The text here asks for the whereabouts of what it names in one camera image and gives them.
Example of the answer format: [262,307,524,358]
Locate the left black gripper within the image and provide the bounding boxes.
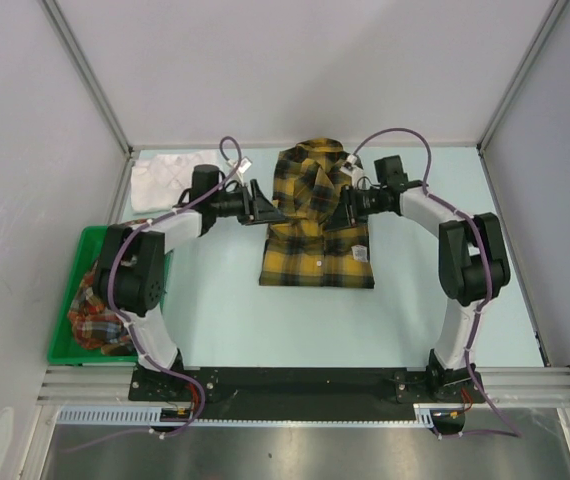
[211,180,285,227]

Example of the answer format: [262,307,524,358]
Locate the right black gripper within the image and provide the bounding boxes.
[322,185,386,233]

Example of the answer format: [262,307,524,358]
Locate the yellow plaid long sleeve shirt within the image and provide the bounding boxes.
[259,138,375,289]

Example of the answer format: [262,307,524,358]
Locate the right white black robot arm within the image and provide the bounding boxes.
[328,155,511,402]

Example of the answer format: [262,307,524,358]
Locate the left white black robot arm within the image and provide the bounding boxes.
[93,164,287,400]

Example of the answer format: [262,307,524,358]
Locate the white folded shirt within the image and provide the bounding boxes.
[130,150,220,214]

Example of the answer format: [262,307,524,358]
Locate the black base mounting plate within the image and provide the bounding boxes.
[128,366,486,422]

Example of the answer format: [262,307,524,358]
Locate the red plaid crumpled shirt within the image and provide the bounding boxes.
[67,261,134,356]

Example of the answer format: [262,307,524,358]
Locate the green plastic bin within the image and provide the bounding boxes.
[48,222,169,365]

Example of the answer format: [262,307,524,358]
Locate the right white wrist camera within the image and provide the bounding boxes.
[340,154,365,188]

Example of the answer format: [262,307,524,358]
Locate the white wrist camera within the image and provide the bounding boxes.
[226,156,252,185]
[340,154,365,188]

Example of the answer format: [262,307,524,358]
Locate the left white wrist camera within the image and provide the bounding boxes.
[226,156,252,185]

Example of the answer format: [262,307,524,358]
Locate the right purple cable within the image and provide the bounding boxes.
[352,128,524,440]

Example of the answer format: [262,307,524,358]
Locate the purple cable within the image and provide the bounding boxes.
[352,128,524,440]
[62,134,246,454]

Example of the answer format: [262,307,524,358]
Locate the white slotted cable duct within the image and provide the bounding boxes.
[57,405,433,429]

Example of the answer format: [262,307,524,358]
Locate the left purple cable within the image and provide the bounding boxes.
[62,134,246,454]

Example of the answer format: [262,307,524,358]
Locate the aluminium front frame rail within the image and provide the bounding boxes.
[36,365,570,408]

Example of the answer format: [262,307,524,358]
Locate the left aluminium corner post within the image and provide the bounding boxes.
[38,0,132,158]

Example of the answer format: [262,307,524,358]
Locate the aluminium corner post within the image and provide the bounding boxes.
[476,0,570,156]
[38,0,132,158]

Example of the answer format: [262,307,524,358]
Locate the right aluminium corner post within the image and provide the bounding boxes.
[476,0,570,156]

